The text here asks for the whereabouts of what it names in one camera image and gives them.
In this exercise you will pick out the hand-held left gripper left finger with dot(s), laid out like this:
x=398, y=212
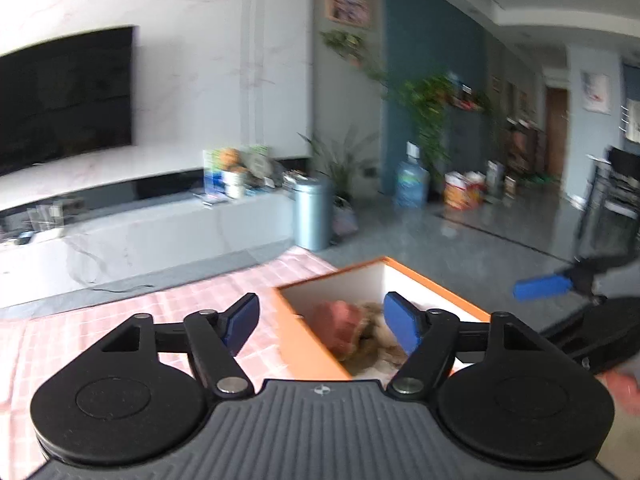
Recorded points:
x=241, y=321

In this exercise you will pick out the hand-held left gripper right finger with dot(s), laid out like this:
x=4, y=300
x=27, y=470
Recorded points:
x=402, y=322

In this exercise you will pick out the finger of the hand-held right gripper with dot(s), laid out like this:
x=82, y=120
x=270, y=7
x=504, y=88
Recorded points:
x=542, y=286
x=600, y=330

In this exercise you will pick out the brown furry plush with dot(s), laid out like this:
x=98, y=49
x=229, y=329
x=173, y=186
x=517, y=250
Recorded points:
x=375, y=345

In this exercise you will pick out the pink knitted hat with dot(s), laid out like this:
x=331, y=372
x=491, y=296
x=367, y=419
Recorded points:
x=337, y=327

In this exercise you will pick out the orange storage box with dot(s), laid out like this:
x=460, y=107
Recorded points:
x=310, y=335

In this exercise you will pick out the pink checkered mat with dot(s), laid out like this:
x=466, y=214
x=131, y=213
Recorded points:
x=150, y=305

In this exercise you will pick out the white marble TV cabinet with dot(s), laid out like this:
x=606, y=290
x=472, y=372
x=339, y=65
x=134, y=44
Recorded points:
x=175, y=240

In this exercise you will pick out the black chair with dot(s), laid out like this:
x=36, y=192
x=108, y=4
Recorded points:
x=615, y=195

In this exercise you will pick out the orange cardboard box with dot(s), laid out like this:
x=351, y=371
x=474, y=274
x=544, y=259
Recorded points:
x=465, y=192

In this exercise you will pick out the grey metal trash can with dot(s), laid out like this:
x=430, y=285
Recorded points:
x=312, y=215

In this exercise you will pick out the blue water bottle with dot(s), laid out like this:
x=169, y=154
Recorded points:
x=412, y=182

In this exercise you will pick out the upright picture book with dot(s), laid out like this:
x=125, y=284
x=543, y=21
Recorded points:
x=212, y=172

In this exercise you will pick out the brown wooden door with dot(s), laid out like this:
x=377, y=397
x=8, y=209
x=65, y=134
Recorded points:
x=557, y=135

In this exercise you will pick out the orange plush toy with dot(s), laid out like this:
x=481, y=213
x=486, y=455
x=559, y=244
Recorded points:
x=231, y=159

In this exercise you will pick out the potted long-leaf plant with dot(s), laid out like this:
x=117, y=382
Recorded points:
x=340, y=165

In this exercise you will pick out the trailing ivy plant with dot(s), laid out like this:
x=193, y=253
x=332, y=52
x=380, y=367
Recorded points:
x=430, y=105

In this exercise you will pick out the black television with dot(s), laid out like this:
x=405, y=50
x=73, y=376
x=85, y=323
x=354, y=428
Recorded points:
x=65, y=95

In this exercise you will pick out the white wall poster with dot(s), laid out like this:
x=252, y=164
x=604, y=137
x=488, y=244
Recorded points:
x=595, y=91

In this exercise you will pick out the framed wall picture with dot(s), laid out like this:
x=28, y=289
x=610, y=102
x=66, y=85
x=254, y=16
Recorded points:
x=348, y=6

